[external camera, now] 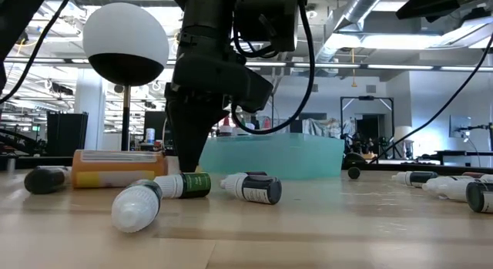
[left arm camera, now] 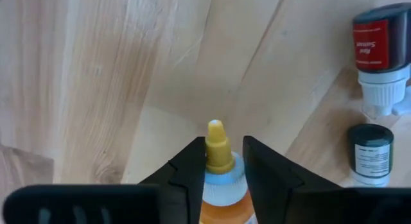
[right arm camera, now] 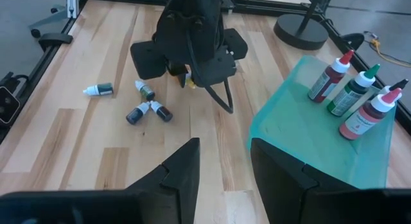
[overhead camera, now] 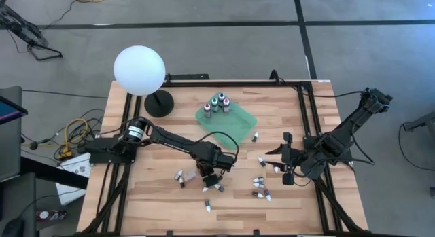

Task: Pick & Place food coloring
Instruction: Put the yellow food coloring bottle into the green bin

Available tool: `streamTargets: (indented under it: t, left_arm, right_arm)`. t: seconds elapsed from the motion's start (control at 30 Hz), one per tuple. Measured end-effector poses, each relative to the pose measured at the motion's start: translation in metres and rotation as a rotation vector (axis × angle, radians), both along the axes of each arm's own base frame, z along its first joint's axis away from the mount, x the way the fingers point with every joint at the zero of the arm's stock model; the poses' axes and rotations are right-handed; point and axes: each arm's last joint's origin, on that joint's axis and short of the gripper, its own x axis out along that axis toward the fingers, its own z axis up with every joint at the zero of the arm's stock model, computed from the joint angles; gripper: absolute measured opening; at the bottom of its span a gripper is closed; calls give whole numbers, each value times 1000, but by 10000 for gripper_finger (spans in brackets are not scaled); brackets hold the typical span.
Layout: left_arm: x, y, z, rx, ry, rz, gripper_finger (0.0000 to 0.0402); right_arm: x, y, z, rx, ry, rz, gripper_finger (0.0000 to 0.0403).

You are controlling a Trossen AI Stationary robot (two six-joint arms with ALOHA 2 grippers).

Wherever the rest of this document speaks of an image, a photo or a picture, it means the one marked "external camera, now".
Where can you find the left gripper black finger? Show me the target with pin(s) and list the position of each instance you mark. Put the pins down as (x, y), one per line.
(192, 138)

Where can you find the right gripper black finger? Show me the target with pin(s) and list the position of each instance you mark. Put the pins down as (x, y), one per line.
(443, 5)

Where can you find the red cap food coloring bottle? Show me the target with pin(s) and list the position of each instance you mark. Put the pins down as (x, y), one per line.
(226, 129)

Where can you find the green cap food coloring bottle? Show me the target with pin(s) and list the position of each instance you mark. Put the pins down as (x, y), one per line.
(243, 128)

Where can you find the black cap food coloring bottle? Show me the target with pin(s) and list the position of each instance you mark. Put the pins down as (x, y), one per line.
(256, 126)

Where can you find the orange yellow cap coloring bottle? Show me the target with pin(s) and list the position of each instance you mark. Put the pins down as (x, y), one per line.
(115, 172)

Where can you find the black background monitor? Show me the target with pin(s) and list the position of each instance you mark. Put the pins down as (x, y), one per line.
(156, 124)

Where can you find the white blue container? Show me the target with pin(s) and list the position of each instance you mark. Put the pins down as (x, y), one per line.
(150, 136)

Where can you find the small green label dropper bottle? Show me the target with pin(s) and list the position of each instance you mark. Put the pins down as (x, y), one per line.
(192, 185)

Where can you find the long ceiling light strip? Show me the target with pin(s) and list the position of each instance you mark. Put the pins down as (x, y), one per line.
(400, 66)

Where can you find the green translucent plastic tray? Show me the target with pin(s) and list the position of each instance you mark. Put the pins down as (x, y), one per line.
(289, 155)

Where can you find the white globe table lamp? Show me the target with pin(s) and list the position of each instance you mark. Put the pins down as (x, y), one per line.
(123, 30)

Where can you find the yellow hanging marker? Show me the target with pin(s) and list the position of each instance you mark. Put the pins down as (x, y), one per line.
(353, 84)

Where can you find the black cabinet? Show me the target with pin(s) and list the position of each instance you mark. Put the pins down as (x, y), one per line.
(67, 132)

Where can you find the white lampshade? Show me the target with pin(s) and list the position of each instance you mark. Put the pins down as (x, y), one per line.
(403, 134)

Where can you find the black background desk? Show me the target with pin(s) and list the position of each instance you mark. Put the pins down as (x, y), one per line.
(462, 153)

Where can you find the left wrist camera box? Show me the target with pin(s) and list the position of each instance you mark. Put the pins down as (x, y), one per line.
(265, 18)

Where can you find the slanted silver ceiling duct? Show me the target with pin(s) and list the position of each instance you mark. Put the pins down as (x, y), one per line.
(358, 7)

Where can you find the black gantry frame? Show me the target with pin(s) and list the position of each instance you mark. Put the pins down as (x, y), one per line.
(366, 97)

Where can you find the black aluminium table frame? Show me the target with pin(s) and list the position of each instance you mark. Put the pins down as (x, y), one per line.
(404, 169)

